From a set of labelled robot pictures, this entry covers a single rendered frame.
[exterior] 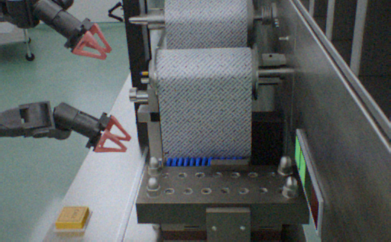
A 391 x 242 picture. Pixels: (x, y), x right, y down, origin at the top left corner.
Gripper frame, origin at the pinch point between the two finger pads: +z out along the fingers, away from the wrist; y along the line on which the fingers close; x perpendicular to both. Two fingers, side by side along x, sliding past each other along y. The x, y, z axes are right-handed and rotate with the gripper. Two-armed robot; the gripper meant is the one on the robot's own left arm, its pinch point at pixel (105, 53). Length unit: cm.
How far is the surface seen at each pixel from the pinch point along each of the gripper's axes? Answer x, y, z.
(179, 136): -4.2, 7.4, 27.9
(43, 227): -146, -94, 27
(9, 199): -165, -121, 3
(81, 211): -34.8, 15.3, 18.7
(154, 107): -4.7, 0.0, 19.0
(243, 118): 10.2, 7.7, 37.6
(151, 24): 8.0, -20.5, 5.9
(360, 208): 30, 70, 34
